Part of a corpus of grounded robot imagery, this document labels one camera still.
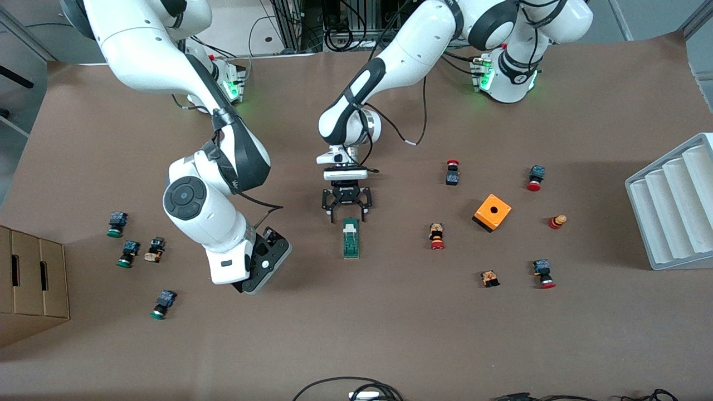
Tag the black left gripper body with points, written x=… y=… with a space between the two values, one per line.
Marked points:
x=346 y=193

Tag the green rail terminal block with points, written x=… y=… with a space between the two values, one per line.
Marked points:
x=351 y=245

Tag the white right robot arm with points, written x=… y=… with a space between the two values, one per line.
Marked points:
x=200 y=223

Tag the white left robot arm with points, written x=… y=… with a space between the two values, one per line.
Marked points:
x=412 y=50

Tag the red yellow emergency stop button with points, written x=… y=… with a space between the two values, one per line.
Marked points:
x=436 y=236

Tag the red push button blue block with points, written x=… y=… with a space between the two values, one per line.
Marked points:
x=543 y=273
x=453 y=175
x=535 y=178

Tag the green push button blue block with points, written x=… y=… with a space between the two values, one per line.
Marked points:
x=115 y=224
x=162 y=304
x=128 y=253

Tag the orange black contact block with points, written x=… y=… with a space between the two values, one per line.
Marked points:
x=490 y=278

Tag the white plug adapter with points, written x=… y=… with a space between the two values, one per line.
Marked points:
x=365 y=396

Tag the red yellow button head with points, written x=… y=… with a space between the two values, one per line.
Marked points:
x=557 y=221

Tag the brown cardboard box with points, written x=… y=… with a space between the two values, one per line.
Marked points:
x=33 y=289

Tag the white ribbed tray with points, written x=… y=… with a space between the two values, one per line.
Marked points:
x=668 y=206

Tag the orange button enclosure box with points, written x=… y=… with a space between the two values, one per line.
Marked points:
x=484 y=214

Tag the aluminium frame rack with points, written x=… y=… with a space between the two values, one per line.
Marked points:
x=291 y=25

